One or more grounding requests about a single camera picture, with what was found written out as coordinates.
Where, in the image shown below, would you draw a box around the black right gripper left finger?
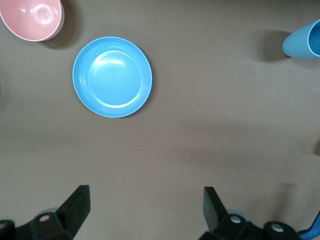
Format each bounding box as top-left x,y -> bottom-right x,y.
0,184 -> 91,240

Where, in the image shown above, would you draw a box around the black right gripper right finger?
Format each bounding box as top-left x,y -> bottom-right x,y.
201,186 -> 301,240

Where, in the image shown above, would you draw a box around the blue shallow plate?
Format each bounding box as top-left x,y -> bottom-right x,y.
72,36 -> 153,119

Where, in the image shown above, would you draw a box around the brown table cover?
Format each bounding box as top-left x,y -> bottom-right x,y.
0,0 -> 320,240

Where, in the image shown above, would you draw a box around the blue plastic cup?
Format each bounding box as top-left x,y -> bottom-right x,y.
282,19 -> 320,59

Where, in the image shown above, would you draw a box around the pink deep bowl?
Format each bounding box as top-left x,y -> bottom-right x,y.
0,0 -> 65,42

